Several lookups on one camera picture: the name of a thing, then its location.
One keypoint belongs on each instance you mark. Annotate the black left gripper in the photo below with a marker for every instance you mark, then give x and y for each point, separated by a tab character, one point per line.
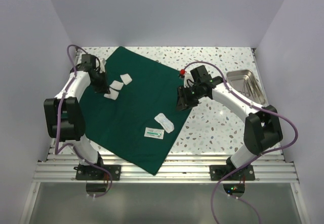
104	88

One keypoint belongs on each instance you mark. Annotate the straight steel tweezers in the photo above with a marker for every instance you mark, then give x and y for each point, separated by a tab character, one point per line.
254	89

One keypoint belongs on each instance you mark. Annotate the stainless steel tray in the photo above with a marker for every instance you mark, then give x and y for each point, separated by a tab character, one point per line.
236	79

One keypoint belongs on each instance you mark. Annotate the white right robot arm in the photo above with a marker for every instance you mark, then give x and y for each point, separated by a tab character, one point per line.
262	129

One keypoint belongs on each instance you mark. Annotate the curved steel tweezers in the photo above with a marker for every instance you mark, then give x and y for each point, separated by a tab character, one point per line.
248	90

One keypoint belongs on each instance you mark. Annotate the white gauze pad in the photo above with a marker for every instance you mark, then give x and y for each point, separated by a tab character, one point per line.
126	78
113	94
116	85

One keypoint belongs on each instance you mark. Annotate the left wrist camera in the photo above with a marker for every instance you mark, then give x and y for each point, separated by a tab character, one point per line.
91	62

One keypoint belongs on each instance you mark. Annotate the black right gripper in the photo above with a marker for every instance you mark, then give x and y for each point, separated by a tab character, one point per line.
184	102

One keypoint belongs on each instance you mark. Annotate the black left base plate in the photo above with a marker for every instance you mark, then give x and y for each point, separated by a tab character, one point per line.
91	173

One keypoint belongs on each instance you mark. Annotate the white crinkled sterile pouch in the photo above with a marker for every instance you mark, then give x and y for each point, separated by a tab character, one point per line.
167	125

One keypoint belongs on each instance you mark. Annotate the green striped white packet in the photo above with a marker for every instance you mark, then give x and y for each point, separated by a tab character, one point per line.
154	133

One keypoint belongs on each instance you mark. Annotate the dark green surgical cloth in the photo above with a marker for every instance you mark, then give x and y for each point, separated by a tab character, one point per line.
119	125

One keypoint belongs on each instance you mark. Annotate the steel hemostat forceps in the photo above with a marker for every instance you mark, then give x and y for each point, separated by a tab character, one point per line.
245	89

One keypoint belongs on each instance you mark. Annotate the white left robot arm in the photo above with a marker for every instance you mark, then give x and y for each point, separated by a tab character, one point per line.
64	118

